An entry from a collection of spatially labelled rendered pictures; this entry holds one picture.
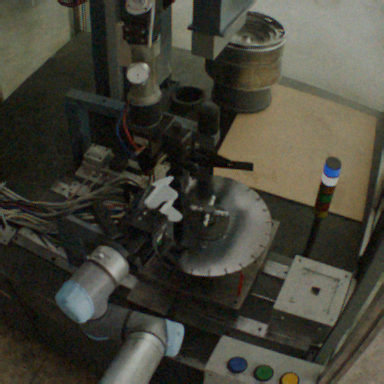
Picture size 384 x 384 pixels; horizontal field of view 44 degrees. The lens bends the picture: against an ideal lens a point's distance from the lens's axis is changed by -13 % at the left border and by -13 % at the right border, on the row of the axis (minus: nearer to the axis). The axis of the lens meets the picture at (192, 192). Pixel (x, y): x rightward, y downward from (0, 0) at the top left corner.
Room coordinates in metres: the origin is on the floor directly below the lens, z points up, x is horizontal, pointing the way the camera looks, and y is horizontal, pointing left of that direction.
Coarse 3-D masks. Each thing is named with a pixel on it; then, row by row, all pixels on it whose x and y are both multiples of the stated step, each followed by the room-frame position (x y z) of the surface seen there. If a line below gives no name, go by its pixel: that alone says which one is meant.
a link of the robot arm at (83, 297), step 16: (80, 272) 0.49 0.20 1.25; (96, 272) 0.49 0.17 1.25; (64, 288) 0.45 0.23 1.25; (80, 288) 0.45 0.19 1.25; (96, 288) 0.46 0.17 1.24; (112, 288) 0.48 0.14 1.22; (64, 304) 0.42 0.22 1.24; (80, 304) 0.42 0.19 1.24; (96, 304) 0.44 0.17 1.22; (80, 320) 0.40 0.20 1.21
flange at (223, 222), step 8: (216, 208) 0.89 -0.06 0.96; (192, 216) 0.86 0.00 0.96; (200, 216) 0.85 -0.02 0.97; (216, 216) 0.85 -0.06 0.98; (224, 216) 0.86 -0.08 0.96; (192, 224) 0.83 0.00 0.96; (200, 224) 0.83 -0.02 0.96; (208, 224) 0.83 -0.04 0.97; (216, 224) 0.83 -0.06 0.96; (224, 224) 0.83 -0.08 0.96; (192, 232) 0.81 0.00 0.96; (200, 232) 0.81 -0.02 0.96; (208, 232) 0.81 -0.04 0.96; (216, 232) 0.81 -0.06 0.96; (224, 232) 0.81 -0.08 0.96
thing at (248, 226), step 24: (192, 192) 0.95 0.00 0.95; (216, 192) 0.95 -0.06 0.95; (240, 192) 0.95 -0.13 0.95; (240, 216) 0.87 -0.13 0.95; (264, 216) 0.87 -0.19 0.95; (192, 240) 0.79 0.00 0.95; (216, 240) 0.79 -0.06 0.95; (240, 240) 0.79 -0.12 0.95; (264, 240) 0.79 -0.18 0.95; (168, 264) 0.72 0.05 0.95; (192, 264) 0.72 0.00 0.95; (216, 264) 0.72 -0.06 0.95; (240, 264) 0.72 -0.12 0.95
